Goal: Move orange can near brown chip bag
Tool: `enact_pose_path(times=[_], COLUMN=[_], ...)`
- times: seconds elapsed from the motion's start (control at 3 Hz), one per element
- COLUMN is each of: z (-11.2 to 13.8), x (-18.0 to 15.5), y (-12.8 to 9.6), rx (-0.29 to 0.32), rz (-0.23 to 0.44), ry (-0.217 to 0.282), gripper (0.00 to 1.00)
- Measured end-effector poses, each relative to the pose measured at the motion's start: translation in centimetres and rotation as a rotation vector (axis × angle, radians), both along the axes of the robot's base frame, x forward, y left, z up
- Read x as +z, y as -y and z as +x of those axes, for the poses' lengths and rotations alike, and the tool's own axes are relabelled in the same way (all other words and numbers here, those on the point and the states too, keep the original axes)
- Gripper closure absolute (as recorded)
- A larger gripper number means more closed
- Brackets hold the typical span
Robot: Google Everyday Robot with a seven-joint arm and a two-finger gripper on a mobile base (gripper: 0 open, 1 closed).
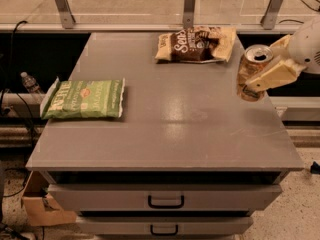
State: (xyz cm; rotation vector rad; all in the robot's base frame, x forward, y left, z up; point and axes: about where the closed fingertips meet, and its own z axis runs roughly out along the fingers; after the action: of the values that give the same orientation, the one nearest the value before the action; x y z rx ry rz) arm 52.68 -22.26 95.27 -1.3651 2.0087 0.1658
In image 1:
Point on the clear plastic water bottle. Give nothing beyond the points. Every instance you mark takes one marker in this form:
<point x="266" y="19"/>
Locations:
<point x="32" y="86"/>

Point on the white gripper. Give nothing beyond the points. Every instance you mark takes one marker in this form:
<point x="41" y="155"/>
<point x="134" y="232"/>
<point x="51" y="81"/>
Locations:
<point x="305" y="47"/>

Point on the dark object on floor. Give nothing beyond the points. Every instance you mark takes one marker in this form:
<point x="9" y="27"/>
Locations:
<point x="315" y="168"/>

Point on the upper grey drawer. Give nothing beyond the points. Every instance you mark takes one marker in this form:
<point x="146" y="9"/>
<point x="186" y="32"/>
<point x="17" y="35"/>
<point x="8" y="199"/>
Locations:
<point x="164" y="197"/>

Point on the orange soda can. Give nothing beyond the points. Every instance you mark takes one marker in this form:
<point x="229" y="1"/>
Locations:
<point x="253" y="61"/>

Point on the brown chip bag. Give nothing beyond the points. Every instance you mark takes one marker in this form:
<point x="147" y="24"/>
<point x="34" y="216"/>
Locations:
<point x="200" y="44"/>

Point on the right metal bracket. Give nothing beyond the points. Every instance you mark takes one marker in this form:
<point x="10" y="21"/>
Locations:
<point x="268" y="20"/>

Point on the grey drawer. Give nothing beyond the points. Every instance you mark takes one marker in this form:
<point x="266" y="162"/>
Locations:
<point x="164" y="197"/>
<point x="164" y="226"/>

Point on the left metal bracket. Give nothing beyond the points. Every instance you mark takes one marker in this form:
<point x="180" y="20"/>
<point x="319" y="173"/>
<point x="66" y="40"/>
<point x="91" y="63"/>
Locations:
<point x="66" y="17"/>

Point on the cardboard box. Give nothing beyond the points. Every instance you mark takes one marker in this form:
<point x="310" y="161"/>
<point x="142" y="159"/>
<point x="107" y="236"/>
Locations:
<point x="40" y="206"/>

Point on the metal bracket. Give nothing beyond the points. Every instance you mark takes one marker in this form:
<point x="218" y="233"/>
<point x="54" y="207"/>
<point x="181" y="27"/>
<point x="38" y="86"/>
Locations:
<point x="268" y="20"/>
<point x="188" y="13"/>
<point x="66" y="17"/>

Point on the green chip bag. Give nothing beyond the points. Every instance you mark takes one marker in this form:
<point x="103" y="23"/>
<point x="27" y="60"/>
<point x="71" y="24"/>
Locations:
<point x="83" y="99"/>

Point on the lower grey drawer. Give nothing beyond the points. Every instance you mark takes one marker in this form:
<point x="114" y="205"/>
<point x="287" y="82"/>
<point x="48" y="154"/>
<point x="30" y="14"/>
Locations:
<point x="164" y="226"/>

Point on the middle metal bracket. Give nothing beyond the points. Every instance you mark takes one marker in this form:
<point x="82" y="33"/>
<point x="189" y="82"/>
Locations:
<point x="188" y="13"/>

